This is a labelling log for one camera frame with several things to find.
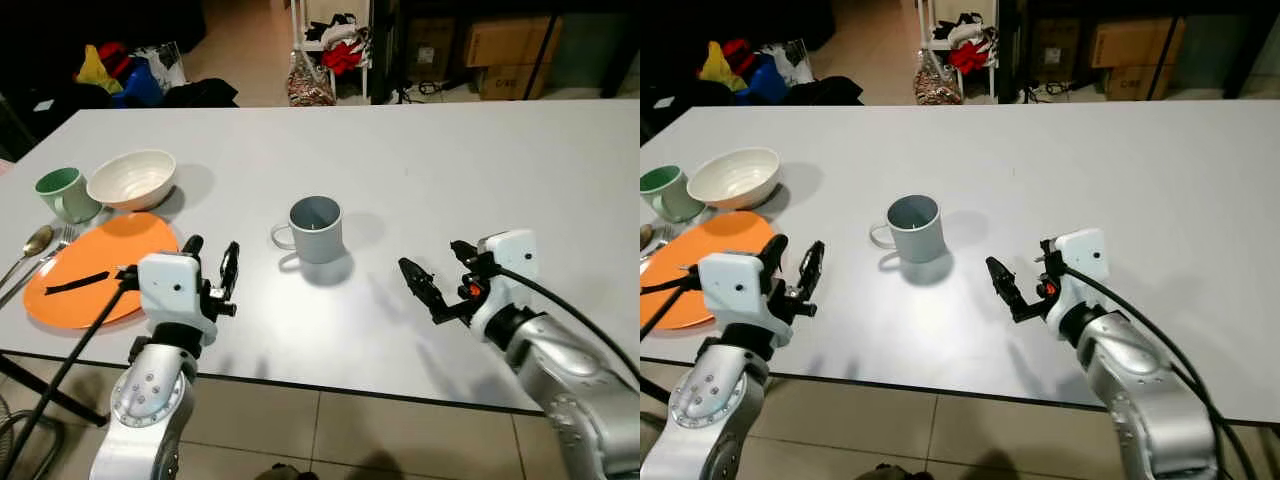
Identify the white plastic bag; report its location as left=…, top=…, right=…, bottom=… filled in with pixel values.
left=130, top=42, right=188, bottom=91
left=770, top=40, right=816, bottom=89

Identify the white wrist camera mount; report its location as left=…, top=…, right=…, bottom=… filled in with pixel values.
left=478, top=229, right=541, bottom=336
left=137, top=252, right=218, bottom=346
left=1042, top=228, right=1111, bottom=321
left=697, top=252, right=779, bottom=346

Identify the blue bag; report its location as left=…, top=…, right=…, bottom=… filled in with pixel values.
left=112, top=55, right=166, bottom=106
left=745, top=55, right=791, bottom=106

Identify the dark tall cardboard box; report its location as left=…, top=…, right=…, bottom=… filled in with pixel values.
left=1030, top=15, right=1083, bottom=86
left=405, top=15, right=459, bottom=86

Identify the grey mug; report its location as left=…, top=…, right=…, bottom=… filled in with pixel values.
left=271, top=195, right=344, bottom=266
left=869, top=194, right=947, bottom=265

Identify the white ceramic bowl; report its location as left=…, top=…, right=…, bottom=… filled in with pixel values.
left=686, top=147, right=782, bottom=211
left=86, top=149, right=178, bottom=212

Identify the large brown cardboard box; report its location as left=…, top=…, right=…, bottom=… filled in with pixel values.
left=463, top=15, right=563, bottom=69
left=1090, top=15, right=1186, bottom=69

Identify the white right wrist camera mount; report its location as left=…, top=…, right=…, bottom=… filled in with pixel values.
left=1042, top=228, right=1111, bottom=321
left=478, top=229, right=541, bottom=336

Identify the black bag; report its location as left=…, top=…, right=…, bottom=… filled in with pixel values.
left=790, top=76, right=864, bottom=107
left=162, top=78, right=239, bottom=108

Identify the grey wire fan guard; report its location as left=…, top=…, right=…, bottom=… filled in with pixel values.
left=0, top=395, right=66, bottom=480

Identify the red cloth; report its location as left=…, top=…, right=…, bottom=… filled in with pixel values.
left=322, top=40, right=366, bottom=76
left=948, top=40, right=993, bottom=76

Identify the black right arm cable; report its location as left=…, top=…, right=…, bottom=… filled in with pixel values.
left=1062, top=260, right=1263, bottom=480
left=497, top=263, right=641, bottom=386

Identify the yellow cloth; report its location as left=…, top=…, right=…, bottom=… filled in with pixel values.
left=700, top=40, right=749, bottom=93
left=78, top=45, right=123, bottom=94

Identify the green ceramic mug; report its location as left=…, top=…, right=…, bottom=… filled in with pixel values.
left=640, top=165, right=706, bottom=223
left=35, top=167, right=103, bottom=224

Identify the orange plate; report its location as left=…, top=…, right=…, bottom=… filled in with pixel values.
left=23, top=212, right=181, bottom=329
left=650, top=211, right=779, bottom=331

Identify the patterned brown bag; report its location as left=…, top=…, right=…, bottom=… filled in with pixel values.
left=913, top=50, right=964, bottom=106
left=287, top=50, right=338, bottom=107

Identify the white metal rack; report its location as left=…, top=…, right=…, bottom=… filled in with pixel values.
left=918, top=0, right=999, bottom=101
left=290, top=0, right=373, bottom=101

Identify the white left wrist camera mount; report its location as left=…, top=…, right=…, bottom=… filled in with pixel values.
left=137, top=252, right=218, bottom=346
left=697, top=252, right=779, bottom=346

